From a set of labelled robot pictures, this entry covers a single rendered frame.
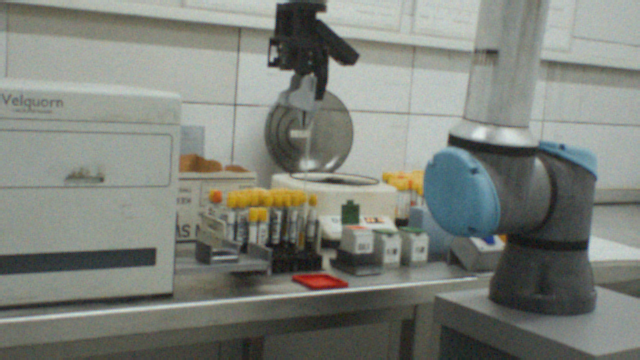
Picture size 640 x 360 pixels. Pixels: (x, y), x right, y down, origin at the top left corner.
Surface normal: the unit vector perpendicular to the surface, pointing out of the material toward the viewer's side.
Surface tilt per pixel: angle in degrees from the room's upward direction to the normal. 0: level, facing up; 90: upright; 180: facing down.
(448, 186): 98
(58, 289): 90
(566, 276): 72
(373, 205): 90
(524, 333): 90
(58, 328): 90
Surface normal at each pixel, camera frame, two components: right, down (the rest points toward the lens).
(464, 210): -0.83, 0.15
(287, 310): 0.54, 0.14
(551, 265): -0.13, -0.19
